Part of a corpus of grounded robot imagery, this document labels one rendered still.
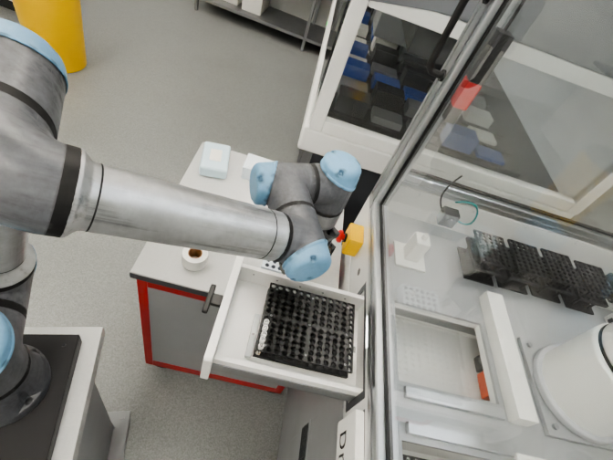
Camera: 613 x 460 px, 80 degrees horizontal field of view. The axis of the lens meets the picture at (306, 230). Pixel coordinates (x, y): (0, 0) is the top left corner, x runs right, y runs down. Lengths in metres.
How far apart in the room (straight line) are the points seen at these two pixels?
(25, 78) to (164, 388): 1.43
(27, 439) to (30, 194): 0.60
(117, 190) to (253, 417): 1.41
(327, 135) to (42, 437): 1.19
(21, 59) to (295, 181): 0.37
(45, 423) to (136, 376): 0.87
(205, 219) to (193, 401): 1.33
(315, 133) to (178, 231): 1.06
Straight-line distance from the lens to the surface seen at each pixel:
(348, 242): 1.08
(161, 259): 1.10
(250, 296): 0.96
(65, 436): 0.94
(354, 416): 0.83
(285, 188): 0.60
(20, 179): 0.41
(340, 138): 1.46
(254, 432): 1.72
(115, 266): 2.02
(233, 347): 0.90
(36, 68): 0.51
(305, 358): 0.85
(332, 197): 0.66
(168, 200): 0.44
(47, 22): 3.16
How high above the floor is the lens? 1.66
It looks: 46 degrees down
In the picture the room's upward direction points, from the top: 23 degrees clockwise
